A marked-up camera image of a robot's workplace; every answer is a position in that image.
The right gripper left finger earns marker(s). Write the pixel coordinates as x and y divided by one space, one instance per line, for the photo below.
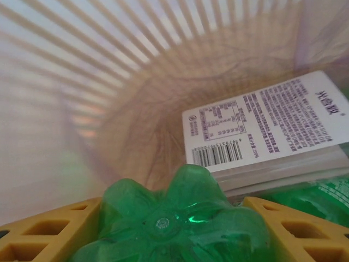
41 234

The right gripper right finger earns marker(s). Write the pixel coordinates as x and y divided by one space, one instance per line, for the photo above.
305 237

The green packet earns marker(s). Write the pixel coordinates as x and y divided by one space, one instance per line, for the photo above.
313 193

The white grape juice carton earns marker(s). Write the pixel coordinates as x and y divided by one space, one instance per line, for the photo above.
259 131

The green plastic soda bottle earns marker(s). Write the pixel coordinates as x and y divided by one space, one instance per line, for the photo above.
174 223

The beige slotted bin pink liner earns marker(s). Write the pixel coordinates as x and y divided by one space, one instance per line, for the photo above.
81 54

